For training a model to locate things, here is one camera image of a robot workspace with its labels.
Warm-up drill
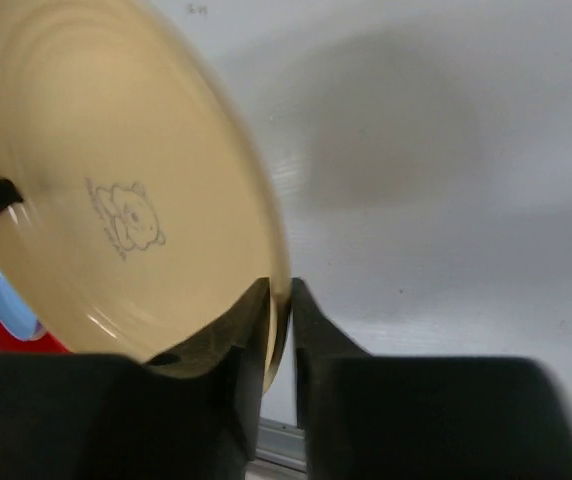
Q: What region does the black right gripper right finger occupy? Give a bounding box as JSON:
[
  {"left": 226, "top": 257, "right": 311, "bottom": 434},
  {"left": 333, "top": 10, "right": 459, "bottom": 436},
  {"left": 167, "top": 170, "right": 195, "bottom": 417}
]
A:
[{"left": 292, "top": 278, "right": 572, "bottom": 479}]

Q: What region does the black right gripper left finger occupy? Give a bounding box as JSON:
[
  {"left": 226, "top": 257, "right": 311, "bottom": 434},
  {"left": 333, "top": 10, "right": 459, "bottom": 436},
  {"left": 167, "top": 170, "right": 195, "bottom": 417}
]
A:
[{"left": 0, "top": 278, "right": 270, "bottom": 479}]

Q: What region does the blue plate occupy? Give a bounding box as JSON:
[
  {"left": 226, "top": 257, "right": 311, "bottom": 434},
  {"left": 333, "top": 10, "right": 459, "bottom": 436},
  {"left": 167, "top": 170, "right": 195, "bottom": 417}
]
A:
[{"left": 0, "top": 269, "right": 46, "bottom": 341}]

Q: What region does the orange plate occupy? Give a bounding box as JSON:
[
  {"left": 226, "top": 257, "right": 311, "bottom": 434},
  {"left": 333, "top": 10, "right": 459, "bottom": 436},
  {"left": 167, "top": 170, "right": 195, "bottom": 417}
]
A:
[{"left": 0, "top": 1, "right": 290, "bottom": 383}]

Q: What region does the aluminium front rail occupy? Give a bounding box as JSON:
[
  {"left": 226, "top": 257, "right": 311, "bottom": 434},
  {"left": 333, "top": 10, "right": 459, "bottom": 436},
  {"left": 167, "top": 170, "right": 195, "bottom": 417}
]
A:
[{"left": 246, "top": 418, "right": 307, "bottom": 479}]

